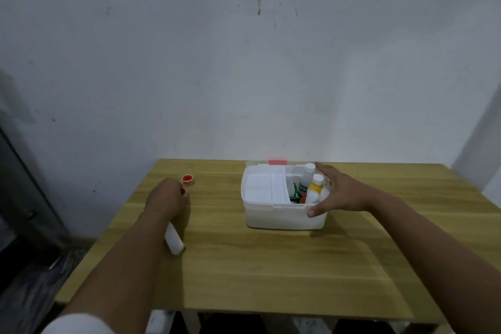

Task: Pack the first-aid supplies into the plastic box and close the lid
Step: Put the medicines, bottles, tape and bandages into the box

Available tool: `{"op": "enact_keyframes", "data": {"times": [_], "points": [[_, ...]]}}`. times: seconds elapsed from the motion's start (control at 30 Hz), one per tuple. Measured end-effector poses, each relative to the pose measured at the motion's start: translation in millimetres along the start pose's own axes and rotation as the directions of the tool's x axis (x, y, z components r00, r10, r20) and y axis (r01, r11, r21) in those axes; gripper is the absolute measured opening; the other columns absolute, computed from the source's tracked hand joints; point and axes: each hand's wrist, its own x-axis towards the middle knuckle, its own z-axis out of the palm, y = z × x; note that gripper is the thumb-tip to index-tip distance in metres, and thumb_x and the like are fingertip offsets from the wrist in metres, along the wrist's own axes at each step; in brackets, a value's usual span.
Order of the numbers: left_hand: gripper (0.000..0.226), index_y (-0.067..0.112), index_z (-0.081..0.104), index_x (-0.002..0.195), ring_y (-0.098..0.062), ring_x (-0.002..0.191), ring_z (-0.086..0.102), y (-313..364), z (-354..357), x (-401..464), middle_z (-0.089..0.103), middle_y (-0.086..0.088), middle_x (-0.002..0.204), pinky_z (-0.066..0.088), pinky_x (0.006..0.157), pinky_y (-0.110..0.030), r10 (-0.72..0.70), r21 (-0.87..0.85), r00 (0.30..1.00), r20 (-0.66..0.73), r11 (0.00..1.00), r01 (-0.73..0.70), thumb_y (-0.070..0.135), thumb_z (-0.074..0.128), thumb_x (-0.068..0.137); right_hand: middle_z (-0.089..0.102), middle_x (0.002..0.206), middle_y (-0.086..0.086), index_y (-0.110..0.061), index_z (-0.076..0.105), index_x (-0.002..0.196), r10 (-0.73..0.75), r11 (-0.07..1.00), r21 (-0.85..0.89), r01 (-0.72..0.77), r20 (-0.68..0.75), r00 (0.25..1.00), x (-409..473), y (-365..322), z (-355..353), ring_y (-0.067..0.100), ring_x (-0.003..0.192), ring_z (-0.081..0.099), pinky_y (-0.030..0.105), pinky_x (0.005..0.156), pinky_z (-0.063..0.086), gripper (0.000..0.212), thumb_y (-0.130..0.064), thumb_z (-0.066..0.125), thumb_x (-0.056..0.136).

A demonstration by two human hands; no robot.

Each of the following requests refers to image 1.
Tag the person's left hand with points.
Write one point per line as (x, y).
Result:
(164, 198)

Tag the person's right hand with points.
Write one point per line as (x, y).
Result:
(346, 194)

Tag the person's left thumb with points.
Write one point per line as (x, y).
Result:
(183, 194)

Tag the person's right thumb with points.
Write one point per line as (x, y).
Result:
(320, 209)

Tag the white plastic storage box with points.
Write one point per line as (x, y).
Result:
(281, 218)

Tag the person's left forearm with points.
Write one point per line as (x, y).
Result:
(125, 263)

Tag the person's right forearm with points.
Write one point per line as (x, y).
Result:
(438, 255)

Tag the red round cap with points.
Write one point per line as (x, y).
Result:
(188, 179)

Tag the yellow bottle with white cap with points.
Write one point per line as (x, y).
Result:
(314, 191)

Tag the green packet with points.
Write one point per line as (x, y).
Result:
(294, 196)

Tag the white tube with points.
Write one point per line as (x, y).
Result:
(175, 241)

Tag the white compartment tray insert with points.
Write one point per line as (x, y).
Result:
(260, 189)

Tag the clear box lid red label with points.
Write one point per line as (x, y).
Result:
(277, 162)

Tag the wooden table leg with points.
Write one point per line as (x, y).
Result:
(191, 322)

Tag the dark metal door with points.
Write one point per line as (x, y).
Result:
(27, 196)

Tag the white sleeve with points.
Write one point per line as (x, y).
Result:
(78, 325)

